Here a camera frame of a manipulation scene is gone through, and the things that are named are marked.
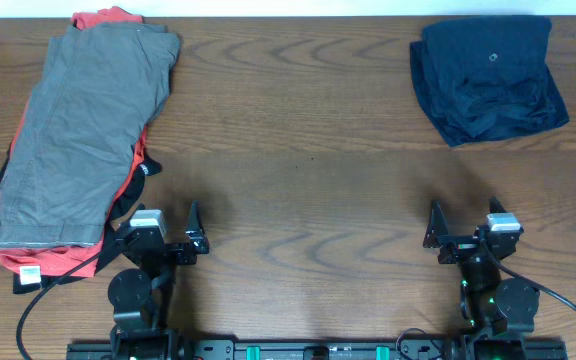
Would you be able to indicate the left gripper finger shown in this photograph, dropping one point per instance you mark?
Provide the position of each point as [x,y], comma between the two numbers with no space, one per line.
[195,231]
[134,216]

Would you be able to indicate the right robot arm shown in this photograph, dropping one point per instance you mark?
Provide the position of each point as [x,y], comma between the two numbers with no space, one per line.
[500,311]

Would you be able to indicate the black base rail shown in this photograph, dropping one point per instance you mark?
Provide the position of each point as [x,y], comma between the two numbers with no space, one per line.
[229,350]

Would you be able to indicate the grey shorts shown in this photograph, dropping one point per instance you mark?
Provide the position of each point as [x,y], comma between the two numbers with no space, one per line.
[99,89]

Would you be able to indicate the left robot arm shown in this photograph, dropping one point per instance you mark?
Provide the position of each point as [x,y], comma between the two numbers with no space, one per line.
[140,296]

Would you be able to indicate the folded navy blue garment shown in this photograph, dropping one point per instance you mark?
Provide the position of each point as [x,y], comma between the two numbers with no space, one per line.
[482,79]

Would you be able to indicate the red printed t-shirt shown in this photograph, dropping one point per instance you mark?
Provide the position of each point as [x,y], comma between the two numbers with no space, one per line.
[52,259]

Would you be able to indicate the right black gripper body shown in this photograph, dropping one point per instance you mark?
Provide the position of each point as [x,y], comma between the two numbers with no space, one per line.
[459,248]

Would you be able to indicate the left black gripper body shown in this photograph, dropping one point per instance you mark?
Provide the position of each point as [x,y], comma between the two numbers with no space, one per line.
[169,248]

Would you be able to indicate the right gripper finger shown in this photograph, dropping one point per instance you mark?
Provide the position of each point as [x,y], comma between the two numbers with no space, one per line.
[437,230]
[495,206]

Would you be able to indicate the black garment under pile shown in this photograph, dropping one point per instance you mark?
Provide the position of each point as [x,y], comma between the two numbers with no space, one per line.
[143,167]

